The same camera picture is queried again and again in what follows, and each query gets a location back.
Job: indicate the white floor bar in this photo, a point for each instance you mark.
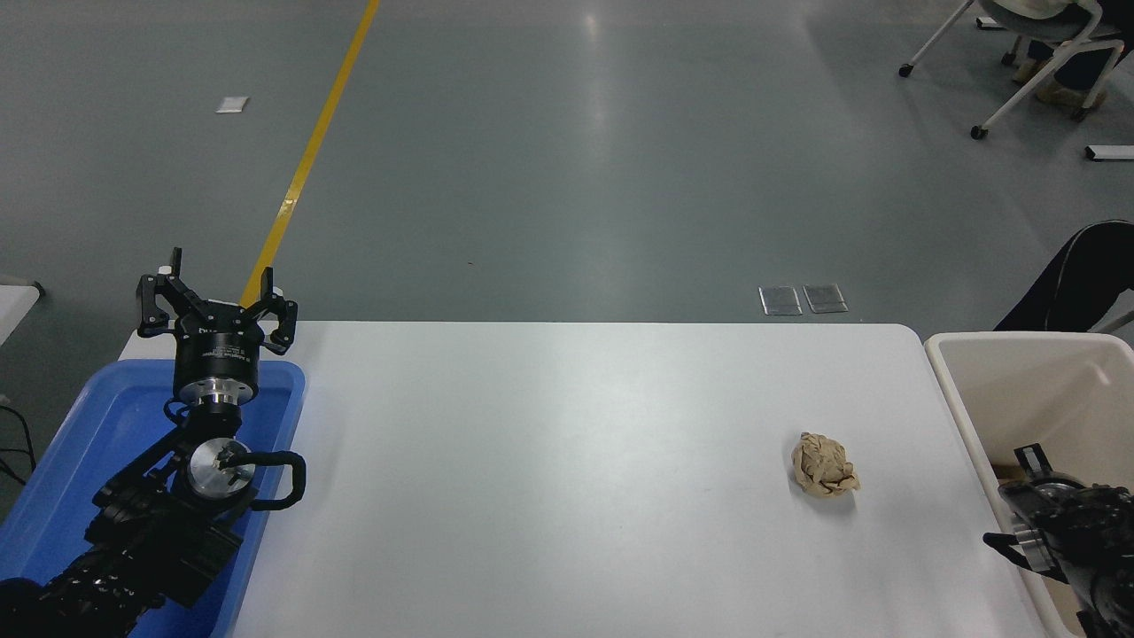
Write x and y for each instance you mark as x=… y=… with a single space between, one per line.
x=1109 y=152

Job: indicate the tan paper ball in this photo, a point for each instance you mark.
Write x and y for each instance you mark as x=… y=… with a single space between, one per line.
x=824 y=465

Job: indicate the large pale plastic bin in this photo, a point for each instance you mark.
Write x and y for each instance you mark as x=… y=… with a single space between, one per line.
x=1036 y=390

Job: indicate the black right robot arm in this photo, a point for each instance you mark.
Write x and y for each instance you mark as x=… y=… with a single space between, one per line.
x=1090 y=540

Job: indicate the blue plastic tray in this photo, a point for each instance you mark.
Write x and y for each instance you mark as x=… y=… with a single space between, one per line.
x=97 y=425

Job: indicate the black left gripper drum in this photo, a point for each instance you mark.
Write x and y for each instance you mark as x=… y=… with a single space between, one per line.
x=217 y=350

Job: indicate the white side table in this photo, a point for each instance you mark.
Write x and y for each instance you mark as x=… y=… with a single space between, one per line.
x=13 y=310

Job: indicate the seated person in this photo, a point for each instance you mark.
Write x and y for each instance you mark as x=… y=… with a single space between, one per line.
x=1076 y=75

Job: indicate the silver floor plate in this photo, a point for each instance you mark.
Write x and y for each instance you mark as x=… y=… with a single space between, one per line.
x=780 y=300
x=825 y=299

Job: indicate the white-framed wheeled office chair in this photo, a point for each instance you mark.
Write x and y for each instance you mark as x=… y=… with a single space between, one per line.
x=1067 y=46

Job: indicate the small white floor tag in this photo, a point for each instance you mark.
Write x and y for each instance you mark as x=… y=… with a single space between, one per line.
x=232 y=105

